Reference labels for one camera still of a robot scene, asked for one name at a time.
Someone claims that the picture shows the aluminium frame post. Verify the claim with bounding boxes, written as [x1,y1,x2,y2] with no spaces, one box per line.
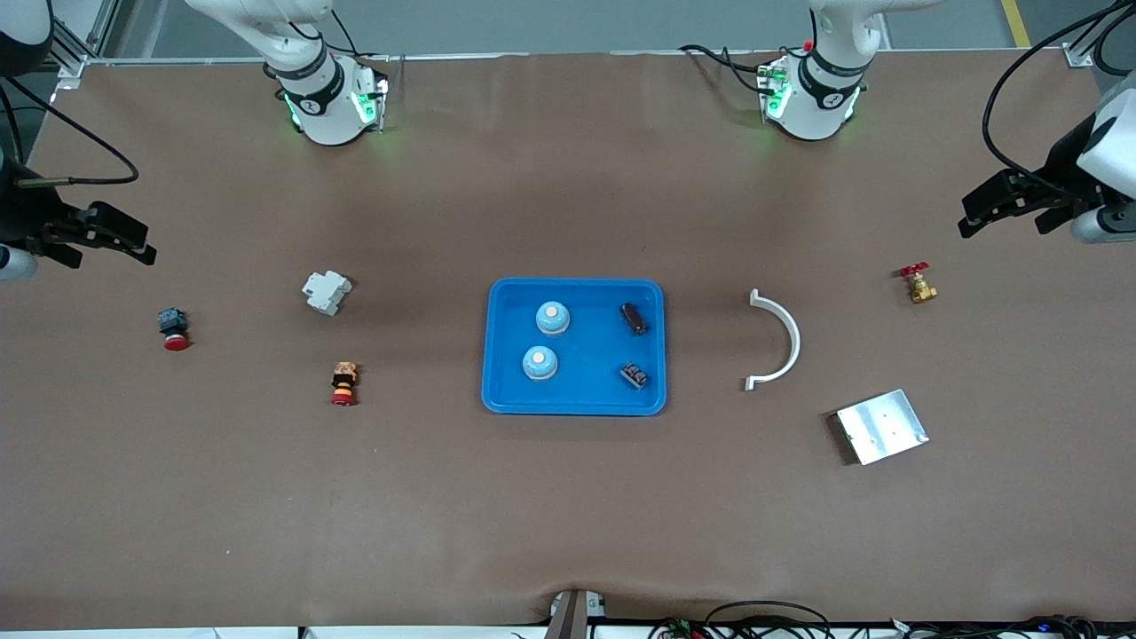
[1063,0,1136,67]
[49,0,121,90]

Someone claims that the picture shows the white circuit breaker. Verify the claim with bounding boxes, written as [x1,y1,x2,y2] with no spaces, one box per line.
[302,270,354,318]

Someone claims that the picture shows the brass valve red handle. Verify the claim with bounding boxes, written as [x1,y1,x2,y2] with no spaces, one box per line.
[898,263,939,305]

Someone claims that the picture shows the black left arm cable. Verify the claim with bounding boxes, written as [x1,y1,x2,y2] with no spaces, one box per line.
[981,0,1136,209]

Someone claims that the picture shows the blue plastic tray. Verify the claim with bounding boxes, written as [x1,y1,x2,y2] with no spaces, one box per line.
[481,278,667,417]

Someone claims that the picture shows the silver metal plate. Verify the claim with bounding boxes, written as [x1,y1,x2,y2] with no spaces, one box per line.
[834,389,930,467]

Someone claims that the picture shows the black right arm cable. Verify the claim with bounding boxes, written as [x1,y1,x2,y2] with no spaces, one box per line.
[0,75,140,187]

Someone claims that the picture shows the brown table mat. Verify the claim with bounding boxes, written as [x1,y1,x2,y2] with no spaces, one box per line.
[0,49,1136,633]

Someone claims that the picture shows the white curved plastic bracket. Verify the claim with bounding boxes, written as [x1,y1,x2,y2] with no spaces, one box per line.
[744,288,802,392]

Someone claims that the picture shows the black base cables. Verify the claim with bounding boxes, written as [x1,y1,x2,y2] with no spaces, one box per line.
[679,43,769,94]

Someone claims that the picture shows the black looped cable bundle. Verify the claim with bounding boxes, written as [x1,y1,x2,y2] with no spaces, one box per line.
[648,601,835,639]

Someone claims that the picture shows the red pushbutton blue-black base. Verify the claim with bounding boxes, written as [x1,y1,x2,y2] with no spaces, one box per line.
[157,307,191,352]

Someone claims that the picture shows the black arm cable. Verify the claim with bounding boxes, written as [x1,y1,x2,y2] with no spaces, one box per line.
[981,0,1136,209]
[0,75,140,187]

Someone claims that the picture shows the grey metal edge bracket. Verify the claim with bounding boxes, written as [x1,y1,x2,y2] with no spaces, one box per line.
[543,589,606,639]

